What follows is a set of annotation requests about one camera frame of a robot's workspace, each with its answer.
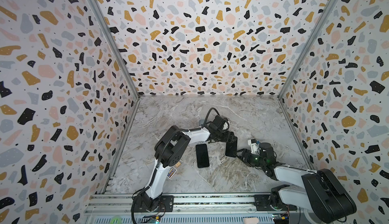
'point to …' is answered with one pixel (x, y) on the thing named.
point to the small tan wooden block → (178, 164)
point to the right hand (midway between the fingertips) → (237, 155)
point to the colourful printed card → (171, 172)
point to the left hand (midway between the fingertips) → (234, 139)
